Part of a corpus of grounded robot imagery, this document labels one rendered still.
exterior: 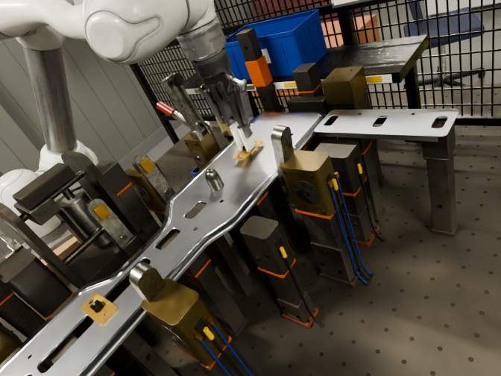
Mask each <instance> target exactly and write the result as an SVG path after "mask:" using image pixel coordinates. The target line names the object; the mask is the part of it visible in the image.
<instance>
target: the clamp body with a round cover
mask: <svg viewBox="0 0 501 376"><path fill-rule="evenodd" d="M21 344H22V341H21V340H20V338H19V337H18V336H17V335H16V334H14V333H13V331H12V330H8V329H7V328H6V327H5V326H4V325H3V324H2V323H1V322H0V364H1V363H2V362H3V361H4V360H5V359H6V358H7V357H9V356H10V355H11V354H12V353H13V352H14V351H15V350H16V349H17V348H18V347H19V346H20V345H21ZM52 366H53V364H51V365H49V364H47V363H46V362H45V361H43V362H42V363H41V365H40V370H41V371H42V372H47V371H48V370H49V369H50V368H51V367H52Z"/></svg>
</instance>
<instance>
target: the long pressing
mask: <svg viewBox="0 0 501 376"><path fill-rule="evenodd" d="M325 116H326V114H325V113H322V112H263V113H260V114H259V115H258V116H256V117H255V118H254V119H253V120H252V121H251V122H250V123H249V125H250V129H251V131H252V132H253V134H252V136H253V139H254V140H262V141H263V143H262V144H261V145H259V147H258V148H256V149H255V150H254V151H253V152H252V154H251V155H248V156H247V157H246V158H245V159H244V160H236V159H233V156H234V155H235V154H236V153H237V152H238V151H239V148H238V146H237V144H236V141H235V139H234V138H233V139H231V141H229V143H228V144H226V146H225V147H223V149H222V150H220V152H219V153H217V154H216V155H215V156H214V157H213V158H212V159H211V160H210V161H209V162H208V163H207V164H206V165H205V166H204V167H202V168H201V169H200V170H199V171H198V172H197V173H196V174H195V175H194V176H193V177H192V178H191V179H190V180H189V181H187V182H186V183H185V184H184V185H183V186H182V187H181V188H180V189H179V190H178V191H177V192H176V193H175V194H174V195H173V196H172V197H171V198H170V199H169V200H168V202H167V204H166V209H165V216H164V222H163V225H162V227H161V228H160V229H159V230H158V231H157V232H156V233H155V234H154V235H153V236H152V237H151V238H150V239H149V240H148V241H147V242H146V243H145V244H144V245H143V246H142V247H141V248H140V249H139V250H138V251H137V252H136V253H135V254H134V255H133V256H132V257H131V258H130V259H129V260H128V261H127V262H126V263H125V264H124V265H123V266H122V267H121V268H120V269H119V270H117V271H116V272H114V273H113V274H111V275H109V276H107V277H105V278H102V279H100V280H97V281H94V282H92V283H88V284H87V285H85V286H82V287H81V288H80V289H79V290H78V291H77V292H75V293H74V294H73V295H72V296H71V297H70V298H69V299H68V300H67V301H66V302H65V303H64V304H63V305H62V306H61V307H59V308H58V309H57V310H56V311H55V312H54V313H53V314H52V315H51V316H50V317H49V318H48V319H47V320H46V321H45V322H44V323H43V324H41V325H40V326H39V327H38V328H37V329H36V330H35V331H34V332H33V333H32V334H31V335H30V336H29V337H28V338H27V339H26V340H25V341H24V342H23V343H22V344H21V345H20V346H19V347H18V348H17V349H16V350H15V351H14V352H13V353H12V354H11V355H10V356H9V357H7V358H6V359H5V360H4V361H3V362H2V363H1V364H0V376H93V375H94V374H95V373H96V372H97V371H98V370H99V369H100V368H101V367H102V365H103V364H104V363H105V362H106V361H107V359H108V358H109V357H110V356H111V355H112V354H113V352H114V351H115V350H116V349H117V348H118V347H119V346H120V345H121V344H122V343H123V342H124V340H125V339H126V338H127V337H128V336H129V335H130V333H131V332H132V331H133V330H134V329H135V327H136V326H137V325H138V324H139V323H140V322H141V321H142V320H143V319H144V318H145V317H146V314H145V312H146V311H145V310H144V309H143V308H142V306H141V303H142V301H143V299H142V298H141V296H140V295H139V293H138V292H137V291H136V290H135V289H134V287H133V286H132V284H130V286H129V287H128V288H127V289H126V290H125V291H124V292H123V293H122V294H121V295H120V296H119V297H118V298H117V299H116V300H115V301H114V302H113V304H115V305H116V306H117V307H118V310H117V311H116V312H115V313H114V314H113V315H112V316H111V317H110V319H109V320H108V321H107V322H106V323H105V324H104V325H100V324H99V323H97V322H96V321H94V322H93V323H92V325H91V326H90V327H89V328H88V329H87V330H86V331H85V332H84V333H83V334H82V335H81V336H80V337H79V338H78V339H77V341H76V342H75V343H74V344H73V345H72V346H71V347H70V348H69V349H68V350H67V351H66V352H65V353H64V354H63V355H62V356H61V357H60V358H59V360H58V361H57V362H56V363H55V364H54V365H53V366H52V367H51V368H50V369H49V370H48V371H47V372H42V371H41V370H40V365H41V363H42V362H43V361H44V360H45V359H46V358H47V357H48V356H49V355H50V354H51V353H52V352H53V351H54V350H55V349H56V348H57V347H58V346H59V345H60V344H61V342H62V341H63V340H64V339H65V338H66V337H67V336H68V335H69V334H70V333H71V332H72V331H73V330H74V329H75V328H76V327H77V326H78V325H79V324H80V323H81V322H82V321H83V320H84V319H85V318H86V317H88V315H87V314H86V313H85V312H84V311H82V309H81V306H82V305H83V304H84V303H85V302H86V301H87V300H88V299H89V298H90V297H91V296H92V295H93V294H94V293H96V292H97V293H98V294H100V295H102V296H103V297H105V298H106V297H107V296H108V295H109V294H110V293H111V292H112V291H113V290H114V289H115V288H116V287H117V286H118V285H119V284H120V283H121V282H122V281H123V280H124V279H125V278H126V277H127V276H128V275H129V274H130V272H131V270H132V269H133V268H134V267H135V266H136V265H137V264H139V263H140V262H141V261H143V260H149V261H151V263H150V264H149V265H150V266H153V267H154V268H155V269H156V270H157V271H158V272H159V273H160V276H161V277H162V279H163V278H170V279H172V280H173V281H177V280H178V279H179V277H180V276H181V275H182V274H183V273H184V272H185V271H186V270H187V269H188V268H189V266H190V265H191V264H192V263H193V262H194V261H195V259H196V258H197V257H198V256H199V255H200V254H201V252H202V251H203V250H204V249H205V248H206V247H207V246H208V245H209V244H210V243H212V242H213V241H215V240H216V239H218V238H219V237H220V236H222V235H224V234H225V233H226V232H228V231H230V230H231V229H233V228H234V227H235V226H237V224H238V223H240V221H241V220H242V219H243V218H244V217H245V216H246V214H247V213H248V212H249V211H250V210H251V208H252V207H253V206H254V205H255V203H257V202H258V200H259V199H260V198H261V197H262V196H263V195H264V193H265V192H266V191H267V190H268V188H269V187H270V186H271V185H272V184H273V182H275V181H276V179H277V178H278V173H277V165H276V160H275V156H274V149H273V146H272V142H271V134H272V131H273V129H274V127H275V126H276V125H283V126H287V127H290V129H291V133H292V134H294V135H292V144H293V149H294V150H300V151H301V150H302V149H303V147H304V146H305V145H306V144H307V143H308V141H310V140H311V138H312V137H313V136H314V135H315V134H316V133H317V132H314V129H315V128H316V127H317V126H318V125H319V124H320V122H321V121H322V120H323V119H324V117H325ZM208 169H214V170H216V171H217V173H219V175H220V177H221V179H222V181H223V183H224V187H223V188H222V189H220V190H219V191H217V192H213V191H211V189H210V188H209V185H208V183H207V181H206V178H205V172H206V171H207V170H208ZM222 200H224V201H223V202H221V203H220V201H222ZM199 203H203V204H206V206H205V207H204V208H203V209H202V210H201V211H200V213H199V214H198V215H197V216H196V217H194V218H193V219H188V218H186V215H187V214H188V213H189V212H190V211H191V210H192V209H193V208H194V207H195V206H196V205H197V204H199ZM195 228H198V229H197V230H196V231H194V229H195ZM173 230H178V231H180V233H179V234H178V235H177V236H176V237H175V238H174V239H173V240H172V241H171V242H170V243H169V244H168V245H167V246H166V247H165V248H164V249H162V250H159V249H158V248H157V245H158V244H159V243H160V242H161V241H162V240H163V239H164V238H165V237H166V236H167V235H168V234H169V233H170V232H171V231H173ZM31 355H32V356H31ZM30 356H31V358H30V359H28V358H29V357H30Z"/></svg>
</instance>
